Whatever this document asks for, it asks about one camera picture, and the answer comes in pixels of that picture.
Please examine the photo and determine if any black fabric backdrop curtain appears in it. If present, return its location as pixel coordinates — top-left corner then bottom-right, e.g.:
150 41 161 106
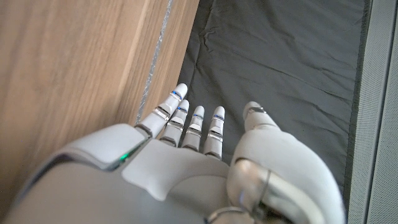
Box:
177 0 373 206

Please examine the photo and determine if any wooden table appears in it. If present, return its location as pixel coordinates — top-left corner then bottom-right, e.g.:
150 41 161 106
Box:
134 0 174 126

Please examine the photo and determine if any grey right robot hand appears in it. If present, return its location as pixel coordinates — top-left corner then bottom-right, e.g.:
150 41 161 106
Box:
2 83 346 224

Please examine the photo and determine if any grey perforated panel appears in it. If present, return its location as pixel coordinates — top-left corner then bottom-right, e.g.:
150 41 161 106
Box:
346 0 398 224

